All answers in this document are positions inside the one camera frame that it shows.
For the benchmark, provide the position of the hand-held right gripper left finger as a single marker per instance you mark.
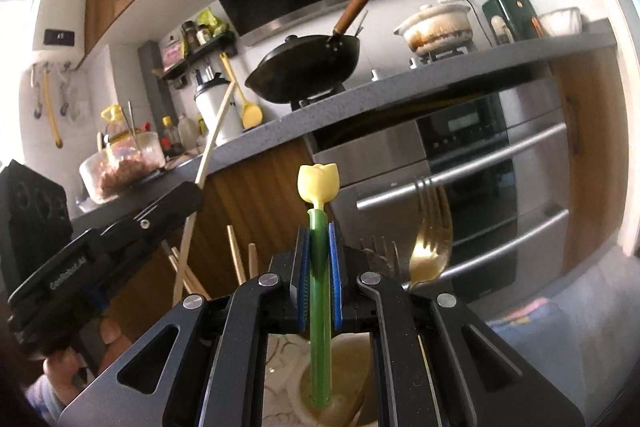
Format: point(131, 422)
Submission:
point(303, 287)

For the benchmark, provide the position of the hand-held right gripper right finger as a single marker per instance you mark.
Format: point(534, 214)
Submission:
point(335, 287)

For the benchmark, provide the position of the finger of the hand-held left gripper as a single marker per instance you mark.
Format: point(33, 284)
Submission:
point(165, 209)

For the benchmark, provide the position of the green utensil with yellow tulip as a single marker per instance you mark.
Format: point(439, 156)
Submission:
point(318, 257)

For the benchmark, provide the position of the long wooden chopstick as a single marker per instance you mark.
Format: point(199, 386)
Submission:
point(210, 152)

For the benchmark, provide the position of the cream ceramic utensil holder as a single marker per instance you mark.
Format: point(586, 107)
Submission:
point(340, 372)

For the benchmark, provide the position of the gold fork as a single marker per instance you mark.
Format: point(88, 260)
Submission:
point(430, 252)
point(425, 194)

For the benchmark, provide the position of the person's left hand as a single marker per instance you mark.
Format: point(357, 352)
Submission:
point(112, 337)

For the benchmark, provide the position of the clear plastic food container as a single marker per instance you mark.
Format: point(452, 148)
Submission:
point(125, 169)

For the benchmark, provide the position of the dark metal fork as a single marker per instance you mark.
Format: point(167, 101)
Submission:
point(382, 254)

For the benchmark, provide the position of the sauce bottle with yellow cap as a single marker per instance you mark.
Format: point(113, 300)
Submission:
point(170, 137)

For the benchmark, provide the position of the clear plastic bottle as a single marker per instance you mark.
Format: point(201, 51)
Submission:
point(189, 134)

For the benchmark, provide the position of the sauce bottle with red cap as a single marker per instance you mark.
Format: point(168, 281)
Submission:
point(147, 128)

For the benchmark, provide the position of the wooden base cabinet door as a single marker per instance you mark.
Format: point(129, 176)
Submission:
point(595, 147)
point(250, 192)

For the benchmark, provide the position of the cooking oil bottle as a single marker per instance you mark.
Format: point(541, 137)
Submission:
point(117, 127)

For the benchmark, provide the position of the white tumbler with black lid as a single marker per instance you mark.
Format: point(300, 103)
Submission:
point(220, 117)

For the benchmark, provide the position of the grey pipe casing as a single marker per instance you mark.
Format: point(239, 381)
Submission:
point(150, 92)

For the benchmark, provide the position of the yellow spatula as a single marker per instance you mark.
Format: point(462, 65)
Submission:
point(251, 113)

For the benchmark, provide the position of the stainless steel built-in oven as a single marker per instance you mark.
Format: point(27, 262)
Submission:
point(380, 157)

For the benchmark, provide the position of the pink box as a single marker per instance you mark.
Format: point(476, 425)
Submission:
point(173, 56)

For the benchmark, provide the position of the black spice shelf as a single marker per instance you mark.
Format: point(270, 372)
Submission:
point(200, 57)

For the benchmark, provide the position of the dark spice jar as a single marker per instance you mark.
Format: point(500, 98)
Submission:
point(188, 37)

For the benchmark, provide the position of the small spice jar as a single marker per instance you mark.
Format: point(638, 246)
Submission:
point(203, 35)

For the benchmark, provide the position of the gas stove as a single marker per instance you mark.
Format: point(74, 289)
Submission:
point(320, 94)

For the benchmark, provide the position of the yellow green snack packet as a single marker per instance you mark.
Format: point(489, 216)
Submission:
point(212, 21)

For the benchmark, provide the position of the black wok lid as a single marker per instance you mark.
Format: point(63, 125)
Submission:
point(300, 47)

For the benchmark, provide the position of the white water heater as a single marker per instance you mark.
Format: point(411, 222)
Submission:
point(57, 27)

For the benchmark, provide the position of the white casserole pot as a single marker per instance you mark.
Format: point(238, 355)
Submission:
point(435, 32)

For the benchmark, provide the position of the green air fryer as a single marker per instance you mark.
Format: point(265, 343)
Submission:
point(510, 19)

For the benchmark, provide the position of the clear glass bowl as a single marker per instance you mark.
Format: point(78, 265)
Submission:
point(561, 21)

